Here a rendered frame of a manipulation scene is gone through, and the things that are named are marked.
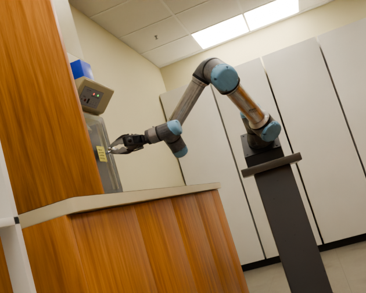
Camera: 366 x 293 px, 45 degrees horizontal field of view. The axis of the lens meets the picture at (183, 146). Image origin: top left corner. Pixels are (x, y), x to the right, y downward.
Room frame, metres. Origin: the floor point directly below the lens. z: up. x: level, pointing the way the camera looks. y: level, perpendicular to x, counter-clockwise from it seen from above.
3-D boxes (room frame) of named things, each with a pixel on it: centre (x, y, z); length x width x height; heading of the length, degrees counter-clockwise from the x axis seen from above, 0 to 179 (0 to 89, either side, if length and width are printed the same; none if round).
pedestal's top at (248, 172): (2.46, -0.43, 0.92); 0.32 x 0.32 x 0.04; 83
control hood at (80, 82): (2.02, 0.35, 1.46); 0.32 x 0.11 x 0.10; 166
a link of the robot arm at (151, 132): (2.04, 0.12, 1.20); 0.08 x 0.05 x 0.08; 166
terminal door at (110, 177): (2.03, 0.39, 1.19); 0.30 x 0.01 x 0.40; 165
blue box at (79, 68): (1.94, 0.37, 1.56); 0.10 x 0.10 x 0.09; 76
